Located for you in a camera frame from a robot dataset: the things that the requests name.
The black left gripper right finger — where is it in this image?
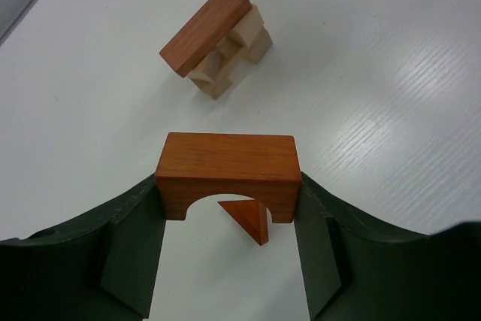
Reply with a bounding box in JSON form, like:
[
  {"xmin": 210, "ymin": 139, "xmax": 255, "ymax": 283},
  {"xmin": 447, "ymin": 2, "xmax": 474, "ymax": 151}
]
[{"xmin": 294, "ymin": 176, "xmax": 480, "ymax": 320}]

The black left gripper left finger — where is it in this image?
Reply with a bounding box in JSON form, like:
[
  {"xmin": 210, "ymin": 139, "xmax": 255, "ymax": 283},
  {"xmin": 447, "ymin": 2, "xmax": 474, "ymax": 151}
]
[{"xmin": 1, "ymin": 176, "xmax": 165, "ymax": 320}]

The red-brown triangle wood block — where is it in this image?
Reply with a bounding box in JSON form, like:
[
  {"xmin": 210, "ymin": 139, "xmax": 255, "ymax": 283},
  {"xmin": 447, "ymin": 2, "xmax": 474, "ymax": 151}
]
[{"xmin": 218, "ymin": 199, "xmax": 268, "ymax": 246}]

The red-brown arch wood block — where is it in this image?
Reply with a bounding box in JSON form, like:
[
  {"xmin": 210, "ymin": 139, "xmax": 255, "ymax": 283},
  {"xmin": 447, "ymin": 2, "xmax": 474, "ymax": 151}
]
[{"xmin": 154, "ymin": 132, "xmax": 301, "ymax": 223}]

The light wood cube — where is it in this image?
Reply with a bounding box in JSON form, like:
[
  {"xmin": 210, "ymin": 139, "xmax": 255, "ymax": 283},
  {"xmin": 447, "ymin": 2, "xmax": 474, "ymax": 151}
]
[
  {"xmin": 245, "ymin": 27, "xmax": 273, "ymax": 64},
  {"xmin": 191, "ymin": 77, "xmax": 232, "ymax": 99},
  {"xmin": 187, "ymin": 49, "xmax": 224, "ymax": 83},
  {"xmin": 228, "ymin": 5, "xmax": 264, "ymax": 47}
]

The red-brown long wood block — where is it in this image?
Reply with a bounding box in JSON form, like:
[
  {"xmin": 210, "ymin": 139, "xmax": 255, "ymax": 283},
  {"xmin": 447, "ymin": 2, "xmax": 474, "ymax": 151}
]
[{"xmin": 159, "ymin": 0, "xmax": 253, "ymax": 77}]

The light long wood block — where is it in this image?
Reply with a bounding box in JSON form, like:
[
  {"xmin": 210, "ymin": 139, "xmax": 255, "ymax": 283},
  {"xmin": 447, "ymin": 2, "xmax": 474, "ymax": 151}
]
[{"xmin": 216, "ymin": 37, "xmax": 248, "ymax": 80}]

